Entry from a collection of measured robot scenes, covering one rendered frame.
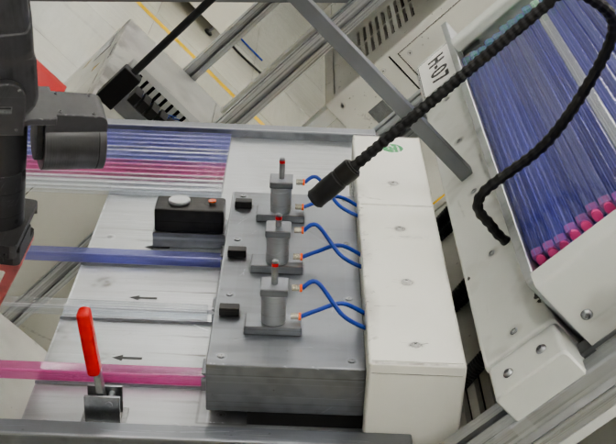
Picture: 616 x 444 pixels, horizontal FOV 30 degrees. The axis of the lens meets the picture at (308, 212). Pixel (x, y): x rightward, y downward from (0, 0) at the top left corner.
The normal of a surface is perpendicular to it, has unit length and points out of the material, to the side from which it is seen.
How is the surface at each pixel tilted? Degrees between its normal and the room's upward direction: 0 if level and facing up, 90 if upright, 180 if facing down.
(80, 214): 90
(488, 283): 90
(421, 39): 90
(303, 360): 44
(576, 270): 90
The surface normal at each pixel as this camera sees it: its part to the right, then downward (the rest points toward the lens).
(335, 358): 0.04, -0.90
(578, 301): -0.01, 0.44
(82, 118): 0.29, 0.69
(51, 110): 0.22, -0.74
